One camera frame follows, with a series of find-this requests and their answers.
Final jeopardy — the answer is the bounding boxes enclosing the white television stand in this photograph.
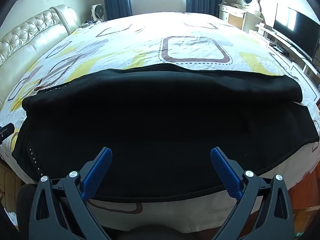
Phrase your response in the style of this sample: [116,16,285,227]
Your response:
[249,22,320,90]

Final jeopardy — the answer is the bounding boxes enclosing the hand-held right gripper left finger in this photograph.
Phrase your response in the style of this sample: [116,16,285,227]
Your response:
[28,147,113,240]

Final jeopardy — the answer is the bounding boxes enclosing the black pants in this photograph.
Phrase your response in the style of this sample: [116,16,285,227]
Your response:
[12,64,320,202]

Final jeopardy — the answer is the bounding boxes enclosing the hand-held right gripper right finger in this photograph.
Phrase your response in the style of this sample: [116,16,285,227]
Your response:
[210,147,295,240]

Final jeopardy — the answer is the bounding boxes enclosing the white dressing table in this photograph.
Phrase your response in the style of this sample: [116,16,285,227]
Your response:
[219,2,266,34]

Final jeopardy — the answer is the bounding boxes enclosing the printed bed sheet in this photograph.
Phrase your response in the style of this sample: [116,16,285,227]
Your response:
[0,12,320,233]

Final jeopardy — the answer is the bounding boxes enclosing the white fan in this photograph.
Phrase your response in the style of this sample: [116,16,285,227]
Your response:
[90,4,106,23]

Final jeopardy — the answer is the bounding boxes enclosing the black television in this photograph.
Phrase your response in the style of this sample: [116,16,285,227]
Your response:
[273,4,320,62]

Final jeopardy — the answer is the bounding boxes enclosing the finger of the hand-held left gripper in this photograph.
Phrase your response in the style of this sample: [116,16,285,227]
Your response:
[0,123,15,142]

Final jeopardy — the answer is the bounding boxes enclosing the cream tufted headboard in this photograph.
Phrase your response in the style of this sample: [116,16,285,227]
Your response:
[0,4,82,105]

